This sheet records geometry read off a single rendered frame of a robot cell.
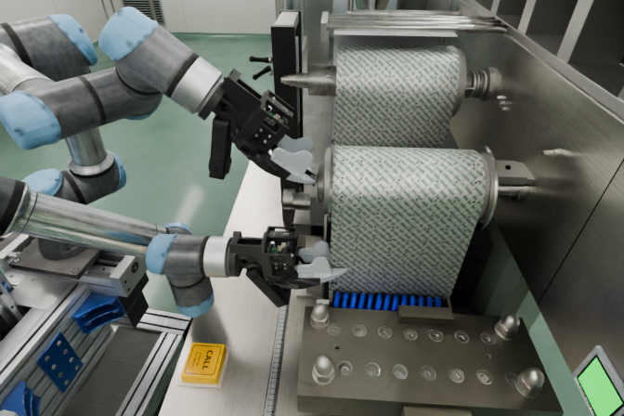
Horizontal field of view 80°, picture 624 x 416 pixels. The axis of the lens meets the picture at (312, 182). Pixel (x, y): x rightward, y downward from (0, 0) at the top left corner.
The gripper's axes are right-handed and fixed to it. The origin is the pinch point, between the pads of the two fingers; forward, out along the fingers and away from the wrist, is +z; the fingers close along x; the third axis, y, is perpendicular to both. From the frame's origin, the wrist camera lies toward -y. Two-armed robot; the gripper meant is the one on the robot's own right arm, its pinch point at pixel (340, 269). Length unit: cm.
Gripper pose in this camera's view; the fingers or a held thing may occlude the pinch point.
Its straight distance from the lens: 71.2
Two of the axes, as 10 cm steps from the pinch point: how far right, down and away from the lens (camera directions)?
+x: 0.6, -5.9, 8.0
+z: 10.0, 0.4, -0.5
